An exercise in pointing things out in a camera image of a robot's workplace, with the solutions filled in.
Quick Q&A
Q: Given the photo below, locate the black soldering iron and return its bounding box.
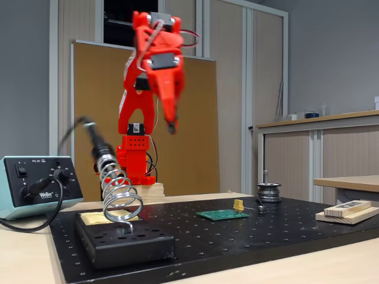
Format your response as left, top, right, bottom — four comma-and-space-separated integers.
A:
75, 115, 125, 184

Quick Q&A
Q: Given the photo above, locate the brown cork pin board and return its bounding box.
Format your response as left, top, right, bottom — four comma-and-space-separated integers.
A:
70, 40, 221, 201

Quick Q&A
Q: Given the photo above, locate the green circuit board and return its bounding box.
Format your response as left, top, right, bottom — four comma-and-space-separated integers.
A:
195, 208, 250, 221

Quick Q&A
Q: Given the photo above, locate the black soldering stand base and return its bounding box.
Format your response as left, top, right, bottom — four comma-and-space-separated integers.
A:
73, 209, 175, 270

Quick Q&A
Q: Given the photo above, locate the teal Weller soldering station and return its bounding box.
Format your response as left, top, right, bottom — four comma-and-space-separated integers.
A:
0, 156, 84, 221

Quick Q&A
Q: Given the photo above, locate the black machine with light strip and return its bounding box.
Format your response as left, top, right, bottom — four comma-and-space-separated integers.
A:
103, 0, 159, 51

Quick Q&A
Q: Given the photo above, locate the tall beige shutter cabinet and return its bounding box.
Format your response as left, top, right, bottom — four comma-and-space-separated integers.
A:
49, 0, 290, 196

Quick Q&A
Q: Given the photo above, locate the stacked wooden planks base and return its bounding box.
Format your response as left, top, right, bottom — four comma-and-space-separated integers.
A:
102, 182, 165, 205

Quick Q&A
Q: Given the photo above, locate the grey leaning metal strip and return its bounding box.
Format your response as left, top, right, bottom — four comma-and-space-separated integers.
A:
277, 80, 284, 117

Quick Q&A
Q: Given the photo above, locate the metal spring iron holder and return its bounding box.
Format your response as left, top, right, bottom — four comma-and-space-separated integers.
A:
99, 153, 144, 234

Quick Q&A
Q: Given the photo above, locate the yellow cleaning sponge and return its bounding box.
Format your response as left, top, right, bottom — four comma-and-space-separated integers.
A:
80, 208, 140, 226

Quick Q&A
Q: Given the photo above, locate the black perforated breadboard plate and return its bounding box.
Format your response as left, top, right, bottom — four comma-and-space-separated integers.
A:
49, 196, 379, 284

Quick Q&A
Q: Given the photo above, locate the low beige sideboard cabinet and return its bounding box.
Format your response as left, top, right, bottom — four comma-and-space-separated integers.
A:
255, 109, 379, 205

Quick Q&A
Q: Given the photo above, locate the wooden top side table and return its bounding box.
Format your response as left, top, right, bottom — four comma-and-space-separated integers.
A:
313, 174, 379, 206

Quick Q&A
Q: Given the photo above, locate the wooden plank printed KAPLA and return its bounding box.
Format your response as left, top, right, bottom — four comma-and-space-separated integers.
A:
323, 199, 372, 217

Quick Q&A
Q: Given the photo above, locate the plain wooden plank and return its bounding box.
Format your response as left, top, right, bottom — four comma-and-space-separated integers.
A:
315, 206, 379, 225

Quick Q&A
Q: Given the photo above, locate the solder wire spool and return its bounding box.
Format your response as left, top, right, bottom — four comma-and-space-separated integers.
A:
256, 182, 282, 204

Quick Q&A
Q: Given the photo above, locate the thin solder wire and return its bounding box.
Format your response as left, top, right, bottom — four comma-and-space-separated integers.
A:
242, 196, 270, 214

